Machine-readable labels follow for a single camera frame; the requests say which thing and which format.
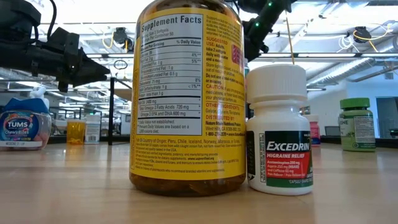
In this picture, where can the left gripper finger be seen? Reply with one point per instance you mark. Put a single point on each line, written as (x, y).
(90, 71)

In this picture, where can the slim white labelled bottle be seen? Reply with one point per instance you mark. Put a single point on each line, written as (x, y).
(92, 130)

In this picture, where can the white Excedrin bottle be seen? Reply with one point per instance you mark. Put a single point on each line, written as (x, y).
(280, 118)

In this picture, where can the large amber fish oil bottle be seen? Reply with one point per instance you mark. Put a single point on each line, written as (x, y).
(186, 93)

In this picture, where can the pink bottle white cap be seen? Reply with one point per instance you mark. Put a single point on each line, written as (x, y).
(315, 130)

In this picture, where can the green-cap white bottle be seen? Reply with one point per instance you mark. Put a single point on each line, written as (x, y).
(356, 130)

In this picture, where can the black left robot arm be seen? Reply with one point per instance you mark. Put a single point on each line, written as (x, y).
(15, 15)

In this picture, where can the orange pill vial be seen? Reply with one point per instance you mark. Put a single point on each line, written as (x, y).
(75, 133)

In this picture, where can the Tums bottle blue cap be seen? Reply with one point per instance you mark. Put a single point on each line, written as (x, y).
(21, 127)

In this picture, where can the wooden shelf black frame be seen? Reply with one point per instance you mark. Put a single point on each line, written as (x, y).
(111, 118)

